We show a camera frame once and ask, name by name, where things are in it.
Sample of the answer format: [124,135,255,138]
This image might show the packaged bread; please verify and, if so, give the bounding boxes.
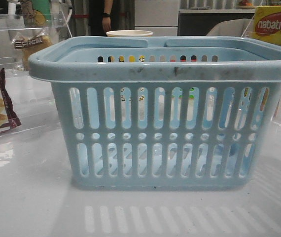
[12,28,53,71]

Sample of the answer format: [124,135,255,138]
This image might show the light blue plastic basket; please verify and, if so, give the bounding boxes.
[29,37,281,190]

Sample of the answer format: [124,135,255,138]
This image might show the cream paper cup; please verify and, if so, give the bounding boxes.
[106,30,153,37]

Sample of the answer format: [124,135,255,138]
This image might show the white cabinet in background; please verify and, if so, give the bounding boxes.
[134,0,180,36]

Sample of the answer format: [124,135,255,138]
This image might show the person in dark clothes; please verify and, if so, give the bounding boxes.
[88,0,120,37]

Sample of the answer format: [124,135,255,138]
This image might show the grey chair back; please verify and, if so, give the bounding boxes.
[206,18,253,37]

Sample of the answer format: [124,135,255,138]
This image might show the green yellow cartoon package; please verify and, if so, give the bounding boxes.
[20,0,51,27]

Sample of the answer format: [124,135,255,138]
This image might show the clear acrylic shelf left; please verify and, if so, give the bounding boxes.
[0,12,73,69]

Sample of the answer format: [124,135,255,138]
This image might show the yellow nabati wafer box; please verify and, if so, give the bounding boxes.
[249,6,281,46]

